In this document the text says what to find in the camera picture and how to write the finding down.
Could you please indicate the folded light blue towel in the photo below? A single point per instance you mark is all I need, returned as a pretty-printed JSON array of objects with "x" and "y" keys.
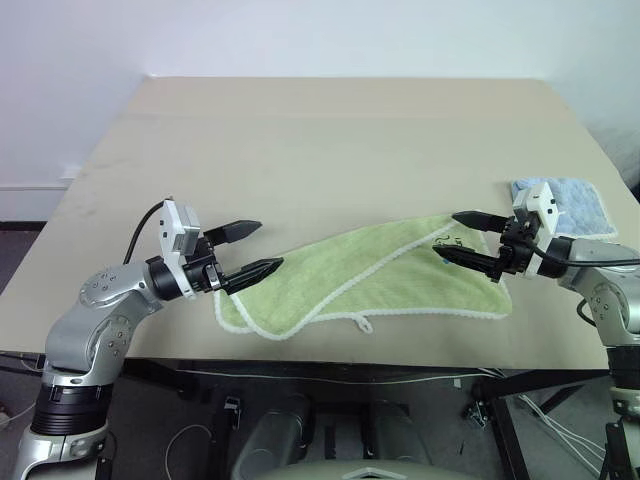
[{"x": 582, "y": 202}]

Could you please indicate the green towel with white trim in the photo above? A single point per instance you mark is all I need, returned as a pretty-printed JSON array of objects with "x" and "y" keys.
[{"x": 360, "y": 275}]

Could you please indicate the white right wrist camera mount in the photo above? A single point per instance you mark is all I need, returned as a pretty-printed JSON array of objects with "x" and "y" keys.
[{"x": 542, "y": 200}]

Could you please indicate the olive robot torso cover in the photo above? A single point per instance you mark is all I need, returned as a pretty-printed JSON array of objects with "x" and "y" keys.
[{"x": 370, "y": 472}]

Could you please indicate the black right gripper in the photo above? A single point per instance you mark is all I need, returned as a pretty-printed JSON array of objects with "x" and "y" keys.
[{"x": 517, "y": 245}]

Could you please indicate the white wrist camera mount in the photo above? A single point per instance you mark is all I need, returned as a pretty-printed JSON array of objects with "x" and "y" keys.
[
  {"x": 171, "y": 225},
  {"x": 542, "y": 200}
]

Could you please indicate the black metal table frame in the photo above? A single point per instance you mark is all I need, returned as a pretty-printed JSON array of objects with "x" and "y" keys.
[{"x": 505, "y": 430}]

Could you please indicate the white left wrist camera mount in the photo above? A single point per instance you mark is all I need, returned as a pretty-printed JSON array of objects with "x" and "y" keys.
[{"x": 171, "y": 225}]

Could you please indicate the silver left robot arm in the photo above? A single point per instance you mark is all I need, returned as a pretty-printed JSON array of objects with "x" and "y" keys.
[{"x": 100, "y": 292}]

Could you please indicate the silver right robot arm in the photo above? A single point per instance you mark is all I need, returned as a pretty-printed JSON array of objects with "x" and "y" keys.
[{"x": 611, "y": 295}]

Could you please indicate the dark rounded grey shape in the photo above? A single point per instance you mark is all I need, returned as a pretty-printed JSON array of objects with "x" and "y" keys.
[{"x": 275, "y": 435}]

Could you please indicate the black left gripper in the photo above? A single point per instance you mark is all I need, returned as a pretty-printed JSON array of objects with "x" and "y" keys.
[{"x": 202, "y": 272}]

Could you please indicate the silver table clamp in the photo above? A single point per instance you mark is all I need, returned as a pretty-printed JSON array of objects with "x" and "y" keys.
[
  {"x": 477, "y": 412},
  {"x": 231, "y": 407}
]

